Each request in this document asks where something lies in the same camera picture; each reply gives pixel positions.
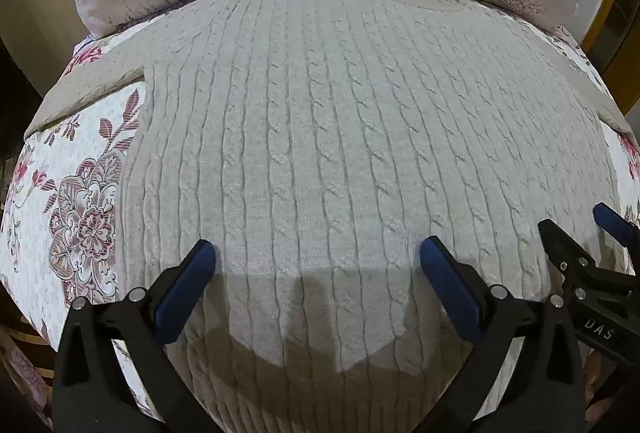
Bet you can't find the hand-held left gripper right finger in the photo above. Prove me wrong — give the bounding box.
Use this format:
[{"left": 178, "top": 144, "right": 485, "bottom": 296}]
[{"left": 419, "top": 235, "right": 587, "bottom": 433}]

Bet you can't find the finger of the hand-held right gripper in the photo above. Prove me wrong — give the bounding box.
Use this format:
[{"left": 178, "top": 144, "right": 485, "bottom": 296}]
[
  {"left": 537, "top": 218, "right": 603, "bottom": 309},
  {"left": 592, "top": 202, "right": 640, "bottom": 248}
]

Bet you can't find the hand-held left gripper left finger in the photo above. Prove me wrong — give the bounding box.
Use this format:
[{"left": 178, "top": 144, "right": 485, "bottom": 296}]
[{"left": 52, "top": 239, "right": 217, "bottom": 433}]

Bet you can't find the cream cable-knit sweater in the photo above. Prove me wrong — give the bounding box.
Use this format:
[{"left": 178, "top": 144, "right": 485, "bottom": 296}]
[{"left": 22, "top": 0, "right": 636, "bottom": 433}]

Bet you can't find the floral bed sheet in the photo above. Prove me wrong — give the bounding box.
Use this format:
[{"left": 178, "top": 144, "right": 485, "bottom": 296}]
[{"left": 0, "top": 24, "right": 640, "bottom": 420}]

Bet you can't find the wooden bed frame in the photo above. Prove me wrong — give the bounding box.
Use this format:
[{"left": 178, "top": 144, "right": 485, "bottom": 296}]
[{"left": 579, "top": 0, "right": 640, "bottom": 116}]

